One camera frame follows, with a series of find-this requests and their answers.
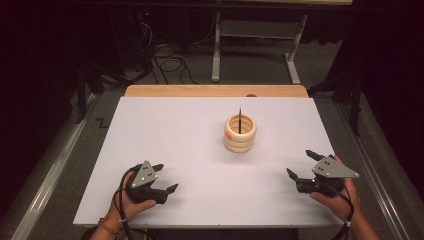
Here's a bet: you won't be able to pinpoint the white table board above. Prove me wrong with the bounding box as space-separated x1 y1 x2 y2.
72 96 345 230

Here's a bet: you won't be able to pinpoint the cream ringed pen holder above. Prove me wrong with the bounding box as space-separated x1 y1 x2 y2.
223 113 258 154

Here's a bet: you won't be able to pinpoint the black metal stand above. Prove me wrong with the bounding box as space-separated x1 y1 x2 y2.
307 68 365 138
73 62 105 125

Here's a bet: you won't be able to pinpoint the orange bead bracelet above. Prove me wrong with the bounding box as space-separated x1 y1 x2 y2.
97 216 120 236

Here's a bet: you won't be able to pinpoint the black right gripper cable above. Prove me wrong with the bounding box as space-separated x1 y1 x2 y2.
318 181 355 240

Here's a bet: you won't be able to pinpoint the white metal desk frame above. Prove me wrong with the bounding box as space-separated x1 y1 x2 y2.
211 10 310 85

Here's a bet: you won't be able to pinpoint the black floor cables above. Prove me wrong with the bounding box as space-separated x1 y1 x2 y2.
149 42 200 86

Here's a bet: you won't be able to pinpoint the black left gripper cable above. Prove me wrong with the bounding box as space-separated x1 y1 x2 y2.
113 164 143 240

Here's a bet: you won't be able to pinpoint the wooden table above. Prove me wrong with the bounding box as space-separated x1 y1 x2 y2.
123 84 310 99

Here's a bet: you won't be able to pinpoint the aluminium floor rail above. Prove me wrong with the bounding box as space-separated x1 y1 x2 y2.
9 93 98 240
335 102 414 240

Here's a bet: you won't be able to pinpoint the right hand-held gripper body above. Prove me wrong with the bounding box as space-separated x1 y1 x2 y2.
294 154 361 198

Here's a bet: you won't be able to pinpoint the person's right hand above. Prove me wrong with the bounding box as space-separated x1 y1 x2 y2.
309 155 362 224

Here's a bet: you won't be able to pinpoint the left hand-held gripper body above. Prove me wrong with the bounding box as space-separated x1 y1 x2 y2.
125 160 170 205

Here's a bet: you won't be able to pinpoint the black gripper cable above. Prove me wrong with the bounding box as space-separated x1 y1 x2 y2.
113 164 143 240
318 181 355 240

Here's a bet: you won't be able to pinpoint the person's left hand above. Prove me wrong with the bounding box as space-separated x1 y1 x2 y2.
111 170 158 224

